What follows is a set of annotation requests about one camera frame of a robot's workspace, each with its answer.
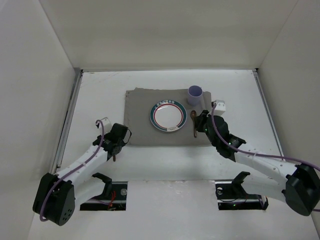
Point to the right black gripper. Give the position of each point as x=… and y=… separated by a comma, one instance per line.
x=200, y=120

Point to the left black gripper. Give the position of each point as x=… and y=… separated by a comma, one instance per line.
x=113, y=152

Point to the brown wooden spoon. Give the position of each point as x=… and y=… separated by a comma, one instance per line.
x=193, y=116

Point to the purple plastic cup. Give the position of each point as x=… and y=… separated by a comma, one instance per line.
x=194, y=95

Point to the white plate green rim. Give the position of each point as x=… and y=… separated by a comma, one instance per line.
x=168, y=115

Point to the grey cloth placemat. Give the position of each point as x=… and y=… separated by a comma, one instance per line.
x=138, y=105

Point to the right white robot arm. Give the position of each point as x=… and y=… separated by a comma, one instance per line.
x=292, y=181

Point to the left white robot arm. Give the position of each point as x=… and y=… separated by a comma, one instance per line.
x=80, y=186

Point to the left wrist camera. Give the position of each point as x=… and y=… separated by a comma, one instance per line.
x=105, y=122

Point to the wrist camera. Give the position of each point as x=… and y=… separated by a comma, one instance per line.
x=105, y=122
x=219, y=107

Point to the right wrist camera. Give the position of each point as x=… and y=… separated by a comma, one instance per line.
x=219, y=107

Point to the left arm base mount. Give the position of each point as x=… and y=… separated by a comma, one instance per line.
x=112, y=198

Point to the left aluminium table rail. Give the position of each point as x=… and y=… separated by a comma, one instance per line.
x=59, y=154

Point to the aluminium table rail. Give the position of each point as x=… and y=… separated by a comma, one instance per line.
x=59, y=154
x=270, y=119

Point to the right aluminium table rail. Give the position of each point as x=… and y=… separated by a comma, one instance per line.
x=270, y=119

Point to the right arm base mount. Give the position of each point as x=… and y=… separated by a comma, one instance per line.
x=231, y=196

